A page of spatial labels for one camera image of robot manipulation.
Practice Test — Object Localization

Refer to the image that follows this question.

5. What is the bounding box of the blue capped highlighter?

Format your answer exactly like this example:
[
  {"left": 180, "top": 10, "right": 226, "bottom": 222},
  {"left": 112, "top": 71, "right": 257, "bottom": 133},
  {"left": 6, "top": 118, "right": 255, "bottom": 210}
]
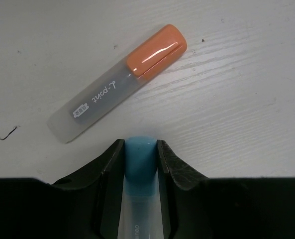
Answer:
[{"left": 118, "top": 136, "right": 164, "bottom": 239}]

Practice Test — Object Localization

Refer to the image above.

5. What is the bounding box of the orange capped highlighter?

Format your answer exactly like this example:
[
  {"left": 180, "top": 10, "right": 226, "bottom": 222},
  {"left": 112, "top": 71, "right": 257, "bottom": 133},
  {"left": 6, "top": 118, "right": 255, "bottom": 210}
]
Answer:
[{"left": 47, "top": 24, "right": 187, "bottom": 143}]

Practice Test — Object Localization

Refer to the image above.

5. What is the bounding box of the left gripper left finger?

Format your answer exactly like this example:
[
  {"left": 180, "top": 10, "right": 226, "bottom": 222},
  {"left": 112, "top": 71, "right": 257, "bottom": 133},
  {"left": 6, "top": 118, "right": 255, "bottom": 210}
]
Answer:
[{"left": 52, "top": 139, "right": 125, "bottom": 239}]

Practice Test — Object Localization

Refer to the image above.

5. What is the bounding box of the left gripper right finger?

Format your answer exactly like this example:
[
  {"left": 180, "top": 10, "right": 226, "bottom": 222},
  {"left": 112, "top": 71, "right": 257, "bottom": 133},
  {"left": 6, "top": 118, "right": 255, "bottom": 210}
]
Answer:
[{"left": 156, "top": 140, "right": 212, "bottom": 239}]

